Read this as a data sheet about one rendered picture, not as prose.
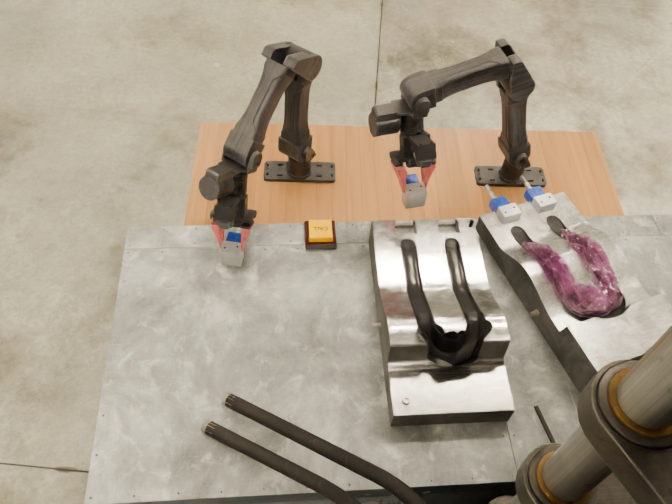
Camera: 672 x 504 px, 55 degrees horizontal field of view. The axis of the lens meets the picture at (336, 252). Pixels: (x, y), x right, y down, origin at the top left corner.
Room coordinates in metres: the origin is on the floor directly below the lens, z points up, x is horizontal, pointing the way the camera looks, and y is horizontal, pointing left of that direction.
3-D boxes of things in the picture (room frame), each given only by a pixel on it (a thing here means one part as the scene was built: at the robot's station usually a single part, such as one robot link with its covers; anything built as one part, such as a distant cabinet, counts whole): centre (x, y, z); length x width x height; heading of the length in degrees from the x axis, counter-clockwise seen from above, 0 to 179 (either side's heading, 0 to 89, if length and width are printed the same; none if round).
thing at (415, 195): (1.13, -0.17, 0.93); 0.13 x 0.05 x 0.05; 16
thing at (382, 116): (1.16, -0.12, 1.14); 0.12 x 0.09 x 0.12; 111
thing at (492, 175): (1.30, -0.48, 0.84); 0.20 x 0.07 x 0.08; 94
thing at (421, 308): (0.81, -0.25, 0.92); 0.35 x 0.16 x 0.09; 7
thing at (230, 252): (0.99, 0.26, 0.83); 0.13 x 0.05 x 0.05; 175
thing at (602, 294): (0.93, -0.58, 0.90); 0.26 x 0.18 x 0.08; 24
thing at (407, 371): (0.80, -0.24, 0.87); 0.50 x 0.26 x 0.14; 7
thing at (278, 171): (1.26, 0.12, 0.84); 0.20 x 0.07 x 0.08; 94
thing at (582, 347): (0.93, -0.59, 0.86); 0.50 x 0.26 x 0.11; 24
